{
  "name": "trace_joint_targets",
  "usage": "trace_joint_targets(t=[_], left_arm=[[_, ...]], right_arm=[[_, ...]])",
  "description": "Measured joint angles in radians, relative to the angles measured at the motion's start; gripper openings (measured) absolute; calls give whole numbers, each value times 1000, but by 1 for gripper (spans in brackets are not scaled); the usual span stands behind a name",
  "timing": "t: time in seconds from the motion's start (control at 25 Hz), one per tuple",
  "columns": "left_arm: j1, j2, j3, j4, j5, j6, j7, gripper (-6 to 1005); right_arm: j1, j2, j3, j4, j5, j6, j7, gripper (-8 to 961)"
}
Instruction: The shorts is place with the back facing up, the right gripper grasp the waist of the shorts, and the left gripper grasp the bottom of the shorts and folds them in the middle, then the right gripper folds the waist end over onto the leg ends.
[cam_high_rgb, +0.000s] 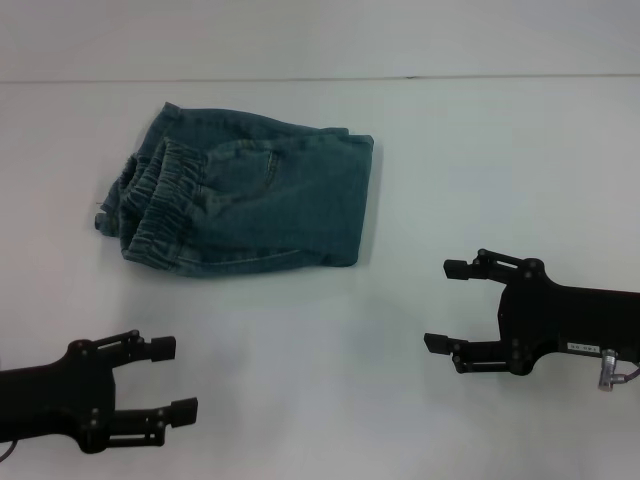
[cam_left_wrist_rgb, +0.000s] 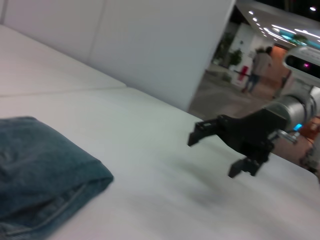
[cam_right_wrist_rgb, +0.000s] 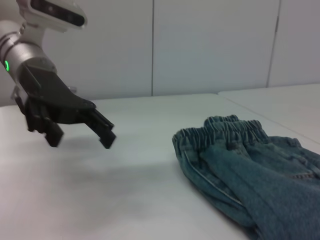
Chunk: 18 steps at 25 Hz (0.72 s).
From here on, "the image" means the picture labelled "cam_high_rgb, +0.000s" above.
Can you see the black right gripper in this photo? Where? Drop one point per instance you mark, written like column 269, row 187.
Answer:
column 555, row 315

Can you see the blue denim shorts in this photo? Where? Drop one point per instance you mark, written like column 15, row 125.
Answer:
column 260, row 200

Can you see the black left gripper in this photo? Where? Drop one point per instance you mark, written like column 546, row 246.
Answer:
column 55, row 400

